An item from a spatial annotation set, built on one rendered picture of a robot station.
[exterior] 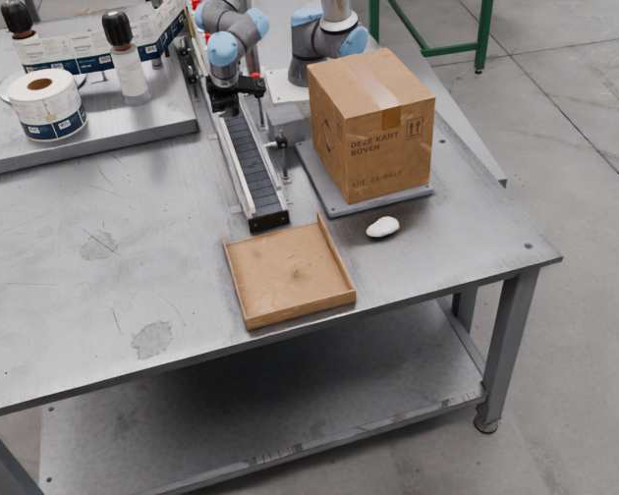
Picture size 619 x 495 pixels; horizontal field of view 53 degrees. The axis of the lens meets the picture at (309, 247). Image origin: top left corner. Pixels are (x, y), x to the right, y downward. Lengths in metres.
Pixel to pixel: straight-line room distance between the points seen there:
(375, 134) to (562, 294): 1.37
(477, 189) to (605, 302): 1.09
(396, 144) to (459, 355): 0.82
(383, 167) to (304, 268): 0.34
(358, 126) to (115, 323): 0.74
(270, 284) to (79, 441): 0.90
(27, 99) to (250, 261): 0.90
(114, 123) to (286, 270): 0.88
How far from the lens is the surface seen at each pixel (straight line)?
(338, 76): 1.68
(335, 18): 1.94
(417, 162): 1.67
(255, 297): 1.47
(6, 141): 2.20
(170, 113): 2.11
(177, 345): 1.42
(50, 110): 2.07
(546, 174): 3.29
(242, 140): 1.90
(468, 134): 1.99
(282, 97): 2.06
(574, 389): 2.41
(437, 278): 1.50
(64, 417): 2.18
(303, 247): 1.57
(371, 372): 2.06
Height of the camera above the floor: 1.91
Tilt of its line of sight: 43 degrees down
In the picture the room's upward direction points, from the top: 5 degrees counter-clockwise
